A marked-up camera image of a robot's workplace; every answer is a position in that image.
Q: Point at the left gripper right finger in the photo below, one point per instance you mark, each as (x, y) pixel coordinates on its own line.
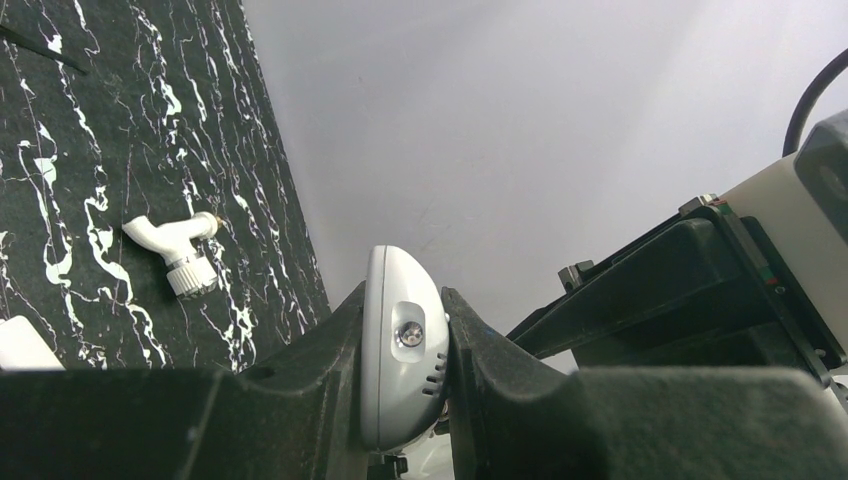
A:
(512, 416)

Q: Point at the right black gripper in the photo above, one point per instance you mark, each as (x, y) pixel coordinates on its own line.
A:
(705, 288)

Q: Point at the white plastic faucet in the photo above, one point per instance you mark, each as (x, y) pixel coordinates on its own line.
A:
(189, 273)

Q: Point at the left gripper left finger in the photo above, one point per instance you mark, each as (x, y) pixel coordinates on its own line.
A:
(294, 415)

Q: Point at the white remote control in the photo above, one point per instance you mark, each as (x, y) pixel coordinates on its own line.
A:
(404, 351)

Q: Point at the white battery cover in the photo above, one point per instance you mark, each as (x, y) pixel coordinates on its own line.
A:
(23, 349)

